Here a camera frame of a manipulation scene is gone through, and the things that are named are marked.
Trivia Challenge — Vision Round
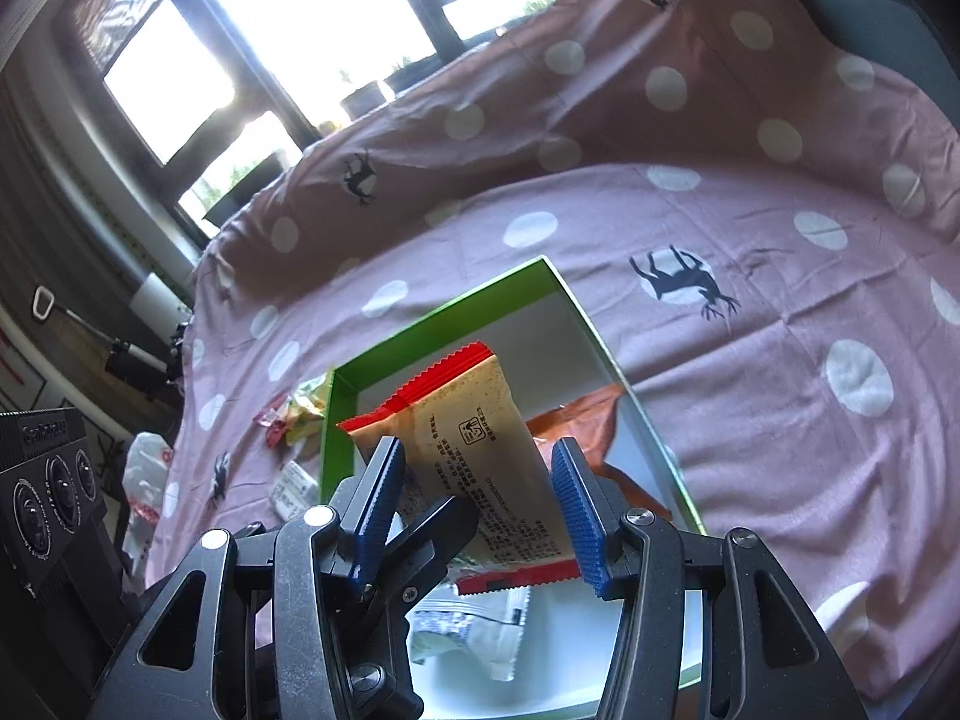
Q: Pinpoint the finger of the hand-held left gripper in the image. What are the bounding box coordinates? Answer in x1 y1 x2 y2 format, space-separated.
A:
349 495 481 720

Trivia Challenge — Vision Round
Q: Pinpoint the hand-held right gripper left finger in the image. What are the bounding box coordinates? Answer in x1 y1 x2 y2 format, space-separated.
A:
88 435 410 720

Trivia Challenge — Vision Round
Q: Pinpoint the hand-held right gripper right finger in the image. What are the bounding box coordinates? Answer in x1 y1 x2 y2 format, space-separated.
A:
550 436 871 720

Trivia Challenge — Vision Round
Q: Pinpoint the beige packet with red ends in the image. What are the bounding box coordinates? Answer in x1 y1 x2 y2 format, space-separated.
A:
336 341 586 597

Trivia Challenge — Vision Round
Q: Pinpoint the orange snack packet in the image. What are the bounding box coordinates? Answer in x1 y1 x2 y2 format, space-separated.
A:
525 382 672 520

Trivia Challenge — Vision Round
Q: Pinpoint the green cardboard box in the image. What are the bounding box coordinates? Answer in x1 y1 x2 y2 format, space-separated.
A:
319 255 707 720

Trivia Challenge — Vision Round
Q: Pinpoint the white blue snack packet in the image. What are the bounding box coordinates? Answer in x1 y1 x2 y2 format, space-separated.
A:
271 463 321 520

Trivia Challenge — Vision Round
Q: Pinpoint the white plastic bag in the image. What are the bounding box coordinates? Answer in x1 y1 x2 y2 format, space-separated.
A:
121 431 179 575

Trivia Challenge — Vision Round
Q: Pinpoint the yellow green snack packet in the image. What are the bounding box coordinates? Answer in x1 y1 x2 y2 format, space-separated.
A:
291 381 329 440

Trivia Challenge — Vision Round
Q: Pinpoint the small red white packet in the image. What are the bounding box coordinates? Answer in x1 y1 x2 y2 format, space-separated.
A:
257 401 292 449

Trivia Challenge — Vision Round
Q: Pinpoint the pink polka dot blanket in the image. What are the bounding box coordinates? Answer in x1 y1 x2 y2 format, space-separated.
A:
146 0 960 698

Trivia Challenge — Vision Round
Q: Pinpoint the dark plant pot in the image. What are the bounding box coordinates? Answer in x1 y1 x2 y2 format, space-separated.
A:
341 75 395 121

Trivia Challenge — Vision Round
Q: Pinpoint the dark framed window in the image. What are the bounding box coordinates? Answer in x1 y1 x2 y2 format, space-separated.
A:
67 0 601 235

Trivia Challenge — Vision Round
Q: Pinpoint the grey sofa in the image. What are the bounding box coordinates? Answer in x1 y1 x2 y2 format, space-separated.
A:
780 0 960 80

